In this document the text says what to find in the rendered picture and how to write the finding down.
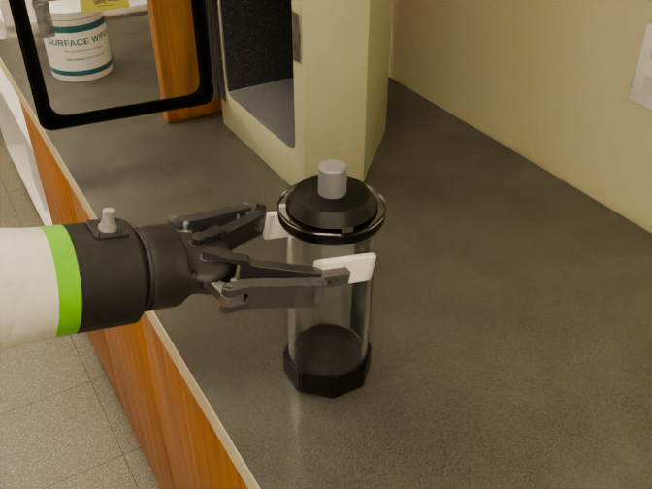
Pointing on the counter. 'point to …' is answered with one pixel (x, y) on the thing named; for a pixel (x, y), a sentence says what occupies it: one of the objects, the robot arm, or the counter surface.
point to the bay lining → (256, 42)
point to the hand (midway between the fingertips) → (326, 244)
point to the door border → (120, 106)
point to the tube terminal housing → (328, 90)
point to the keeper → (296, 36)
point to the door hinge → (215, 48)
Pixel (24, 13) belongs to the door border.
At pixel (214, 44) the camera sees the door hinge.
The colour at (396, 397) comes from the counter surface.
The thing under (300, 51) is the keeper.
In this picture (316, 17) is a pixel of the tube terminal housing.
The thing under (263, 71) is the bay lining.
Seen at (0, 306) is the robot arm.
